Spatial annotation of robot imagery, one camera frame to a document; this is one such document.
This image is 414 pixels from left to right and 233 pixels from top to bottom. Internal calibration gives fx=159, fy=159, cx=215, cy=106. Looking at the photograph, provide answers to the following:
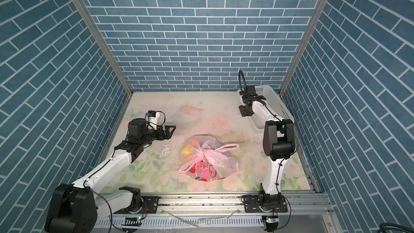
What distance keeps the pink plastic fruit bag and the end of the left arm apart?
0.15 metres

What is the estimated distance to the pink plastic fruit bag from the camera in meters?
0.79

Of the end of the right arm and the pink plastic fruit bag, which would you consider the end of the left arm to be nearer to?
the pink plastic fruit bag

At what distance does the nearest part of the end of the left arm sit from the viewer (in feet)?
2.15

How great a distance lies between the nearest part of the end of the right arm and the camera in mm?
735

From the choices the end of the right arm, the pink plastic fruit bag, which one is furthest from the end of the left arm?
the end of the right arm

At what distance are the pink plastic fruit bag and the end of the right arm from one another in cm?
21
